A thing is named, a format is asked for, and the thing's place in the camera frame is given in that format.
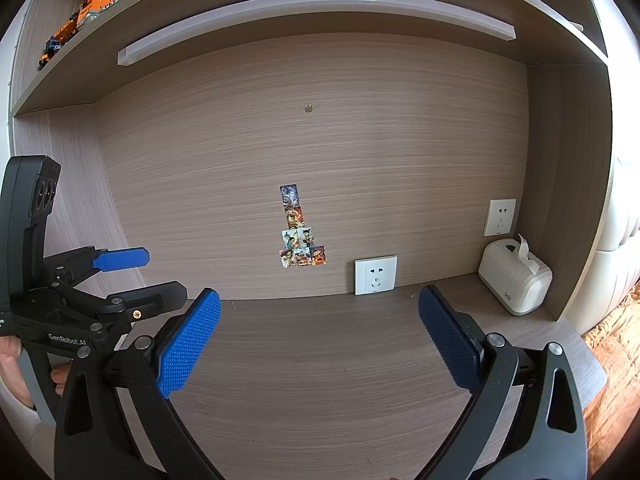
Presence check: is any white wall socket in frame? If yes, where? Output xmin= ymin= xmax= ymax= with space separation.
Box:
xmin=482 ymin=198 xmax=518 ymax=237
xmin=354 ymin=255 xmax=399 ymax=296

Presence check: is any person's left hand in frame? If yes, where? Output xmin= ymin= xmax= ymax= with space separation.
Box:
xmin=0 ymin=336 xmax=72 ymax=409

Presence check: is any beige padded headboard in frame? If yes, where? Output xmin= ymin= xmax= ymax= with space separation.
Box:
xmin=570 ymin=154 xmax=640 ymax=337

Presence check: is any cluster of cartoon stickers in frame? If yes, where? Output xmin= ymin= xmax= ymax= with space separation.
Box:
xmin=279 ymin=184 xmax=328 ymax=269

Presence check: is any orange toy truck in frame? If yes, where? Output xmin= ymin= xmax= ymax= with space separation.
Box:
xmin=38 ymin=0 xmax=201 ymax=70

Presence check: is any white light bar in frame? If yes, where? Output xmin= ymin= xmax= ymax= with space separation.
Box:
xmin=117 ymin=0 xmax=518 ymax=67

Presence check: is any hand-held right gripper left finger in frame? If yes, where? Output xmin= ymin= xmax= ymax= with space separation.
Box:
xmin=53 ymin=287 xmax=229 ymax=480

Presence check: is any orange blanket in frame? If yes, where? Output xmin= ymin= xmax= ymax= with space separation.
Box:
xmin=581 ymin=280 xmax=640 ymax=463

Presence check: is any white tissue box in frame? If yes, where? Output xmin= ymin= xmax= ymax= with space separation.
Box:
xmin=477 ymin=232 xmax=554 ymax=317

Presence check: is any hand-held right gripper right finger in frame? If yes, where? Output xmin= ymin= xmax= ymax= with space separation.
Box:
xmin=417 ymin=284 xmax=589 ymax=480

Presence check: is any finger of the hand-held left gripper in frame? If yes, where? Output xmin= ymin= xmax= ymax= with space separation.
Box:
xmin=64 ymin=281 xmax=189 ymax=332
xmin=44 ymin=246 xmax=151 ymax=287

